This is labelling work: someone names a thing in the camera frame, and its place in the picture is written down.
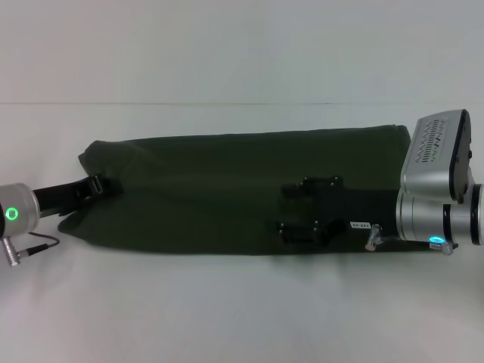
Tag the dark green t-shirt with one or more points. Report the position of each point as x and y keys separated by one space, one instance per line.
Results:
x=208 y=196

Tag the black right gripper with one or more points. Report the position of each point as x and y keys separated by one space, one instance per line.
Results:
x=355 y=210

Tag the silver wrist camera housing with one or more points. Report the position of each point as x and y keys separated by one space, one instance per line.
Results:
x=435 y=155

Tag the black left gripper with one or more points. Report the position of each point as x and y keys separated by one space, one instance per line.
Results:
x=60 y=194

